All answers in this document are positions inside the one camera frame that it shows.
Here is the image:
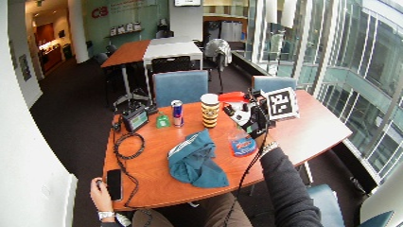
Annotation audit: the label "red plastic object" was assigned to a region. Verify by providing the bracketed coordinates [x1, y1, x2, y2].
[217, 91, 251, 104]

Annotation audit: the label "wall screen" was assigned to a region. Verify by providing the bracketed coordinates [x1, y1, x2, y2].
[173, 0, 203, 8]

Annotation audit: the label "dark wall poster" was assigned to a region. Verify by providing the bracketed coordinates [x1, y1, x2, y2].
[18, 53, 34, 82]

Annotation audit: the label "silver wrist bracelet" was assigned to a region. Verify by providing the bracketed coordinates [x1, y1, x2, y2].
[260, 141, 281, 157]

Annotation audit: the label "black coiled cable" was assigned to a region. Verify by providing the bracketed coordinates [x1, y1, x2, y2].
[111, 115, 148, 210]

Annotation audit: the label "teal cloth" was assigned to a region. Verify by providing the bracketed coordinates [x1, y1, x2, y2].
[167, 128, 231, 189]

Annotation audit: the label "black mesh chair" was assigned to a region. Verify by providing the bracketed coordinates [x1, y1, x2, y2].
[151, 55, 195, 75]

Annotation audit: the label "white background table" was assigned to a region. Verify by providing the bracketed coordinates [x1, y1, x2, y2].
[141, 40, 204, 71]

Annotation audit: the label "blue silver drink can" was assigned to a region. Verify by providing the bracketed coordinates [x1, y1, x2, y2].
[171, 99, 185, 129]

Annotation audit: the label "black smartphone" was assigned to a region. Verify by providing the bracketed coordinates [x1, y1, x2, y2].
[106, 168, 126, 202]

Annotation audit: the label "grey jacket on stand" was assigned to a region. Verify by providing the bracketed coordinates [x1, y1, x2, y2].
[204, 38, 233, 66]

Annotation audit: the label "black glove cable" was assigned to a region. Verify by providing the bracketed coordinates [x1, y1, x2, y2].
[224, 103, 272, 227]

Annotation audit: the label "small black monitor device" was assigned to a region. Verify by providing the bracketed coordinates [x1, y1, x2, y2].
[120, 107, 152, 133]

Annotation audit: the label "orange background table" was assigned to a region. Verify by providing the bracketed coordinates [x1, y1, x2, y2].
[100, 39, 153, 69]

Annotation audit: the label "white marker cube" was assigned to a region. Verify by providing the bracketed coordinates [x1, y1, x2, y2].
[261, 87, 301, 122]

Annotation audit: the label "wall shelf with frames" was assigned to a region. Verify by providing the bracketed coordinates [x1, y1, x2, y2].
[106, 21, 145, 40]

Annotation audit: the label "person's brown trousers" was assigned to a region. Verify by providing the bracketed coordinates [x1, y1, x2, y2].
[131, 191, 255, 227]

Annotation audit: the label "small green object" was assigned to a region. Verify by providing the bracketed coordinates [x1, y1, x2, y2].
[155, 112, 172, 130]

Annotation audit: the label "white wristwatch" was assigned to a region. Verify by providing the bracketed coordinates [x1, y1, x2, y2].
[98, 210, 118, 221]

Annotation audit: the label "yellow black striped cup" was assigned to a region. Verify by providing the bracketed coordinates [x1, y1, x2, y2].
[200, 93, 223, 130]

